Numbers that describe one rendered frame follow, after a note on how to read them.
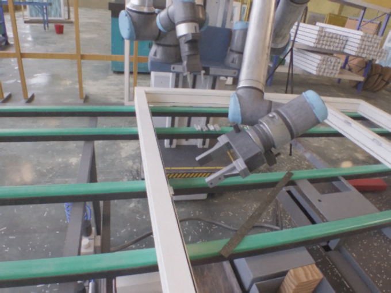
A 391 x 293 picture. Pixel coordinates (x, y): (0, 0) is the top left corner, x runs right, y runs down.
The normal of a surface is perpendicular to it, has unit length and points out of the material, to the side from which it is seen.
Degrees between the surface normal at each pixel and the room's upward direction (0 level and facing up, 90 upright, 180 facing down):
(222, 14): 90
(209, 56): 90
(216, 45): 90
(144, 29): 100
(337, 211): 0
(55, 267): 0
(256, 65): 47
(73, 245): 0
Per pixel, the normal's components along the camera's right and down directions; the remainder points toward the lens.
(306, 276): 0.13, -0.85
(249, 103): -0.04, -0.23
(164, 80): 0.20, 0.52
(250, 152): -0.45, -0.69
